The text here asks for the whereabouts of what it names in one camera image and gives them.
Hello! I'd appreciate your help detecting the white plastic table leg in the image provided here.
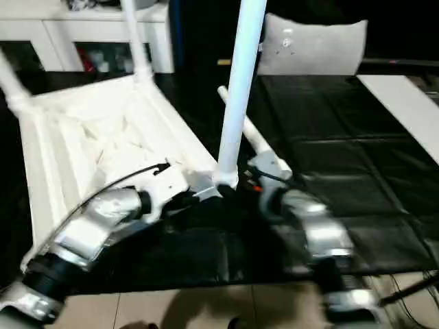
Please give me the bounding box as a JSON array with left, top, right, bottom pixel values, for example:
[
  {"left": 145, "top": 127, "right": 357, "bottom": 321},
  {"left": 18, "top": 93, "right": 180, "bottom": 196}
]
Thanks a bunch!
[
  {"left": 121, "top": 0, "right": 154, "bottom": 86},
  {"left": 0, "top": 50, "right": 34, "bottom": 118},
  {"left": 211, "top": 0, "right": 269, "bottom": 188},
  {"left": 217, "top": 85, "right": 294, "bottom": 180}
]

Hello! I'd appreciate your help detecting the white plastic table top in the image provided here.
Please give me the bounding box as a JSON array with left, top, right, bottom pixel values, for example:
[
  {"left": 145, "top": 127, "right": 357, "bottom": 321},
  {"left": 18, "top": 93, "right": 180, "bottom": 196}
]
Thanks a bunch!
[{"left": 19, "top": 73, "right": 221, "bottom": 272}]

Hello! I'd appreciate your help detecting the black work mat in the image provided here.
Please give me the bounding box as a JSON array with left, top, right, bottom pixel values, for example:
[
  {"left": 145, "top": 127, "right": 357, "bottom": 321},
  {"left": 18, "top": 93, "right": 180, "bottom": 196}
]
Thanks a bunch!
[{"left": 0, "top": 70, "right": 439, "bottom": 295}]

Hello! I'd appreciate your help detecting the grey cushion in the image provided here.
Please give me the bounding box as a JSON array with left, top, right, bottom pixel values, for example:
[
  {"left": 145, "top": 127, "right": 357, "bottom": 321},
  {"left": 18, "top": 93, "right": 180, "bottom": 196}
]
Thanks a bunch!
[{"left": 259, "top": 12, "right": 369, "bottom": 76}]

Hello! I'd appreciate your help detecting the black cabinet with gold label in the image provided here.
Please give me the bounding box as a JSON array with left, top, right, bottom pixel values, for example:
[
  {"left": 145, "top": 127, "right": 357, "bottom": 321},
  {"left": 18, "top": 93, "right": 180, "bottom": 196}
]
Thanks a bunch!
[{"left": 169, "top": 0, "right": 272, "bottom": 75}]

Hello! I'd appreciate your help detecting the red bottle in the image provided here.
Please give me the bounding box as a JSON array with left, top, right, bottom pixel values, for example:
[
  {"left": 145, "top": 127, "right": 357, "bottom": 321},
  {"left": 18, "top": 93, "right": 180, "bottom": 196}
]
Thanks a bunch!
[{"left": 80, "top": 49, "right": 93, "bottom": 72}]

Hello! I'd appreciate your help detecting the black stand leg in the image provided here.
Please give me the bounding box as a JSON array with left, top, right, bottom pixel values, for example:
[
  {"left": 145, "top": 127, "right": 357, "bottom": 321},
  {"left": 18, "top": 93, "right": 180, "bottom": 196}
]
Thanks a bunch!
[{"left": 378, "top": 275, "right": 439, "bottom": 306}]

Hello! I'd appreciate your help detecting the white sideboard with glass doors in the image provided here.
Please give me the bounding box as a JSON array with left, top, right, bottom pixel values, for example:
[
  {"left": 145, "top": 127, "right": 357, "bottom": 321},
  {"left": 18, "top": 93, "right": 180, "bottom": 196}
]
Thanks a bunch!
[{"left": 0, "top": 3, "right": 175, "bottom": 73}]

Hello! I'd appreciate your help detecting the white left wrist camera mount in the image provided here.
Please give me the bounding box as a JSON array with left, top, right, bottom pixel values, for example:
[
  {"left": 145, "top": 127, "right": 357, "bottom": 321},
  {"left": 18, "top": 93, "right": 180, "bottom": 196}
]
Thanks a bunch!
[{"left": 139, "top": 163, "right": 190, "bottom": 224}]

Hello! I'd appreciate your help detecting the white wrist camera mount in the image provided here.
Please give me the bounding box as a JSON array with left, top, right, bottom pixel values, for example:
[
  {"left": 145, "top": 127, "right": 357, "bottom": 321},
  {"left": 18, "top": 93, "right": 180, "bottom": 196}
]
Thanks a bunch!
[
  {"left": 246, "top": 151, "right": 286, "bottom": 193},
  {"left": 139, "top": 163, "right": 190, "bottom": 224}
]

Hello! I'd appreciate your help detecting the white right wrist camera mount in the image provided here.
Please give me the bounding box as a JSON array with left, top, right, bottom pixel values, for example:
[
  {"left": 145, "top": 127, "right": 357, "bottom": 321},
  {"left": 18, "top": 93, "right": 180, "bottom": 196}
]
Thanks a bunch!
[{"left": 246, "top": 151, "right": 286, "bottom": 193}]

